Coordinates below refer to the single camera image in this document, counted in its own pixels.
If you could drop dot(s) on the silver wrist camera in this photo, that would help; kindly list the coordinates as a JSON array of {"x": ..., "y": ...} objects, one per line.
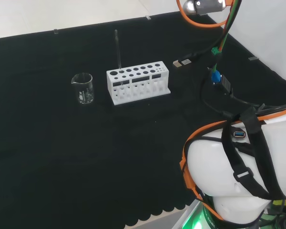
[{"x": 205, "y": 7}]

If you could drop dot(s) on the black adapter block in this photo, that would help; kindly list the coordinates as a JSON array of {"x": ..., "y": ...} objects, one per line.
[{"x": 226, "y": 84}]

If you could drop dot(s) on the clear glass rod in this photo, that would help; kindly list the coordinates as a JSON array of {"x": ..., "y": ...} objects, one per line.
[{"x": 118, "y": 47}]

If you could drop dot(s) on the black bench cloth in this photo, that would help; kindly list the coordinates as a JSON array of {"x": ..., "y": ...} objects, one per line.
[{"x": 62, "y": 143}]

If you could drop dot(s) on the clear graduated glass beaker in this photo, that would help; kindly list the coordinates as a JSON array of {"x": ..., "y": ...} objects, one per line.
[{"x": 85, "y": 95}]

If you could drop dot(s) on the silver USB plug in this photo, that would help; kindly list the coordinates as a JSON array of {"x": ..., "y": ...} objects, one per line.
[{"x": 177, "y": 64}]

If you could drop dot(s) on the white test tube rack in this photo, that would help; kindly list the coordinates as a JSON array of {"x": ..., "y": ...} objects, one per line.
[{"x": 110, "y": 91}]

